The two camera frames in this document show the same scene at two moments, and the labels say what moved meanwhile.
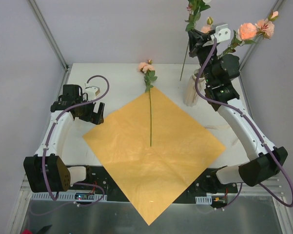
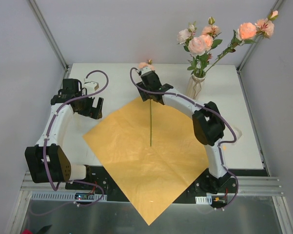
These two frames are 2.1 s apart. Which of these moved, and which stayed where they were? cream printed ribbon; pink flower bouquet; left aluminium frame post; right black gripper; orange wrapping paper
Moved: right black gripper; cream printed ribbon
Stayed: left aluminium frame post; pink flower bouquet; orange wrapping paper
